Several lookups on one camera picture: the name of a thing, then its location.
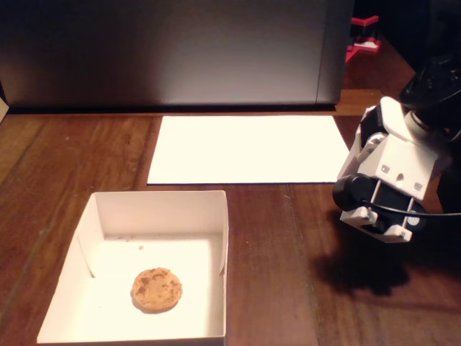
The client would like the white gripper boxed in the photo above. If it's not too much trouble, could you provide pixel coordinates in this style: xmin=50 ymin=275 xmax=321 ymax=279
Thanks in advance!
xmin=336 ymin=95 xmax=452 ymax=202

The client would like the round mini cookie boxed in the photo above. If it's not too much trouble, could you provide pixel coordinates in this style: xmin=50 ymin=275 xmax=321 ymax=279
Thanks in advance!
xmin=130 ymin=267 xmax=184 ymax=314

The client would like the white cardboard box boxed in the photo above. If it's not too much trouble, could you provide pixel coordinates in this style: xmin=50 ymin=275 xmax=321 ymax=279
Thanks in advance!
xmin=37 ymin=190 xmax=230 ymax=346

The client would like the white paper sheet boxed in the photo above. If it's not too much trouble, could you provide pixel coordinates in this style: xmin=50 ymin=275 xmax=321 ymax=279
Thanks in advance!
xmin=146 ymin=115 xmax=351 ymax=186

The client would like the red plastic printed part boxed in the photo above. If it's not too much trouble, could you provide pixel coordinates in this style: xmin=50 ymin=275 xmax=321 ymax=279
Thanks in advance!
xmin=345 ymin=16 xmax=382 ymax=64

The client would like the dark grey cabinet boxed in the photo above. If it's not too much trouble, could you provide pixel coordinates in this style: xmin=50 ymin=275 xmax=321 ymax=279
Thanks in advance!
xmin=0 ymin=0 xmax=354 ymax=113

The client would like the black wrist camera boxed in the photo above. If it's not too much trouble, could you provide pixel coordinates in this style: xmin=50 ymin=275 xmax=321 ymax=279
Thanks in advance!
xmin=331 ymin=173 xmax=428 ymax=237

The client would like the white camera clamp bracket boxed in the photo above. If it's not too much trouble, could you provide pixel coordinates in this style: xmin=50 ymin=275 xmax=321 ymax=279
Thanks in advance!
xmin=339 ymin=206 xmax=413 ymax=244

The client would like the black camera cable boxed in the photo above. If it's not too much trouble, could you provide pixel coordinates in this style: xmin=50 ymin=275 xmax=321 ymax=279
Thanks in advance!
xmin=359 ymin=198 xmax=461 ymax=218

